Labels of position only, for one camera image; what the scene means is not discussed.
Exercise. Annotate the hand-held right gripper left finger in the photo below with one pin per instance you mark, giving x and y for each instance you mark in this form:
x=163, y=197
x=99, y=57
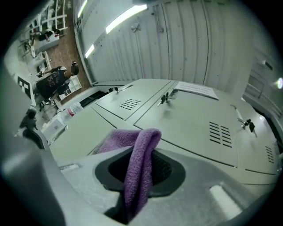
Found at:
x=88, y=181

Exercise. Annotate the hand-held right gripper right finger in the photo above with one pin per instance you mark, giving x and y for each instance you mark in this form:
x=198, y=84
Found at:
x=199, y=189

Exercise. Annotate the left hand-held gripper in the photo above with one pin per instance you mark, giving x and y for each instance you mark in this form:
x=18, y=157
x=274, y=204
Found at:
x=24, y=88

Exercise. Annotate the purple cloth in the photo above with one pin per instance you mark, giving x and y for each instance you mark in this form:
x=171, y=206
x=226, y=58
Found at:
x=137, y=176

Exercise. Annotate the grey metal locker cabinet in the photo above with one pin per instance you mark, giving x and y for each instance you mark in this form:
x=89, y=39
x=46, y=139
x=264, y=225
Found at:
x=188, y=136

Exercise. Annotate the black-headed keys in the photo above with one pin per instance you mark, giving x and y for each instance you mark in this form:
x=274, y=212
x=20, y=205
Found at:
x=249, y=126
x=113, y=89
x=164, y=99

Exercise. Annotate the white cube shelf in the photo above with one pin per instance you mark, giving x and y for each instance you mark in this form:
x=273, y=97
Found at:
x=74, y=82

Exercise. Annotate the white cardboard box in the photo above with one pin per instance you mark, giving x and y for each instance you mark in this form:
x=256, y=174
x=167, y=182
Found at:
x=54, y=130

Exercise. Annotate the red label water bottles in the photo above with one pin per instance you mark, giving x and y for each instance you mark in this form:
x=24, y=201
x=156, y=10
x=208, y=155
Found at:
x=73, y=110

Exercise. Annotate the ceiling tube light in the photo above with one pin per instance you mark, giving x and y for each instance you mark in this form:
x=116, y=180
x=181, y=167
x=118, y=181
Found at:
x=89, y=50
x=82, y=8

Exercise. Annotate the white paper notice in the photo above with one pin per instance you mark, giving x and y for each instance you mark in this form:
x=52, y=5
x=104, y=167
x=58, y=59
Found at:
x=196, y=89

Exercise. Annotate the ceiling smoke detector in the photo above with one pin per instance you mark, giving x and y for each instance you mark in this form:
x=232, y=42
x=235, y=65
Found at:
x=136, y=27

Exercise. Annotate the round ceiling lamp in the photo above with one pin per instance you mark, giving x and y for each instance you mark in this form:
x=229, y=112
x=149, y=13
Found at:
x=280, y=83

